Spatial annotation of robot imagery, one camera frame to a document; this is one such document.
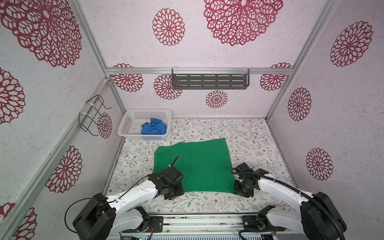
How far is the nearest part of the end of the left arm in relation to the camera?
1.98 feet

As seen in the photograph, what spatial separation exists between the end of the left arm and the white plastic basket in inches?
15.0

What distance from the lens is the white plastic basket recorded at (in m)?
1.05
